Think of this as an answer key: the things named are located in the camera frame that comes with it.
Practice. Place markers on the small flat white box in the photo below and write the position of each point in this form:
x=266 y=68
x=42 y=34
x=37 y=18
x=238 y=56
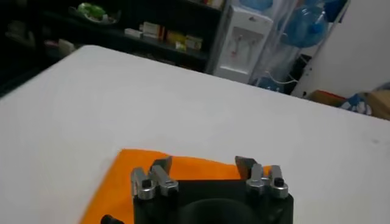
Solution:
x=133 y=33

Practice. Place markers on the closed brown cardboard box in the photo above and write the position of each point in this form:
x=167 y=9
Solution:
x=326 y=98

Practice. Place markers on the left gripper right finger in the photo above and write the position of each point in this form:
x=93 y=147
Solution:
x=257 y=179

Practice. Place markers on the white and red medicine box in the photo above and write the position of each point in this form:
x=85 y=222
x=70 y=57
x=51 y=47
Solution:
x=152 y=30

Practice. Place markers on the open brown cardboard box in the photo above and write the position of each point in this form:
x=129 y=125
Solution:
x=381 y=103

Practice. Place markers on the orange t-shirt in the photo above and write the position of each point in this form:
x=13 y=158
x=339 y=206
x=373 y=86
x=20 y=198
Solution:
x=122 y=182

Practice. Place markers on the white water dispenser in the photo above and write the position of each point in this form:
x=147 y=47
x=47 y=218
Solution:
x=240 y=45

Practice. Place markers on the black shelving unit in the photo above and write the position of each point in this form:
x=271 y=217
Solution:
x=182 y=15

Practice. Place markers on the green item on plate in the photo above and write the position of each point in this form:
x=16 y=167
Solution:
x=91 y=10

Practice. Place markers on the blue water jug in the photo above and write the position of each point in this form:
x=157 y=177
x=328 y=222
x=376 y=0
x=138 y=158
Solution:
x=304 y=27
x=268 y=85

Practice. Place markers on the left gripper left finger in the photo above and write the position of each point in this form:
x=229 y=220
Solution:
x=163 y=179

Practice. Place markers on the blue and white bag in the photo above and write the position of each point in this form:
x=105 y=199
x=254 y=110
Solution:
x=356 y=105

